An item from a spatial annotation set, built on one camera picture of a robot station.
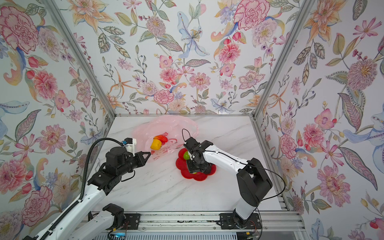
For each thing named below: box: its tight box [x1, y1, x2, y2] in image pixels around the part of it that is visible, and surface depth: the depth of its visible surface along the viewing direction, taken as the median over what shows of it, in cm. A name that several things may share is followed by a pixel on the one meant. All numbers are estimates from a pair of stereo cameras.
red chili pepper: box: [153, 135, 168, 146], surface depth 105 cm
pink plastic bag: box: [131, 115, 200, 160], surface depth 95 cm
